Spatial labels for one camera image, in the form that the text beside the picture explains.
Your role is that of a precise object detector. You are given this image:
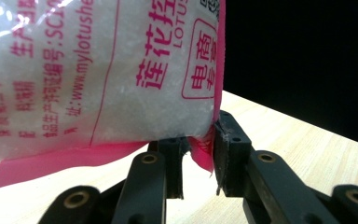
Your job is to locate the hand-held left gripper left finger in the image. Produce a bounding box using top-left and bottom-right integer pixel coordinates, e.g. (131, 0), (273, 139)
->
(148, 136), (190, 201)

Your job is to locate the pink and white seasoning bag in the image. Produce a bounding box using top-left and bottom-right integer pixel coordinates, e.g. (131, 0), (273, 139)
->
(0, 0), (227, 192)

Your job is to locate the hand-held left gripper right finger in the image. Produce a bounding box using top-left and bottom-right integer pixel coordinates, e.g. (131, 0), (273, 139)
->
(213, 110), (253, 198)

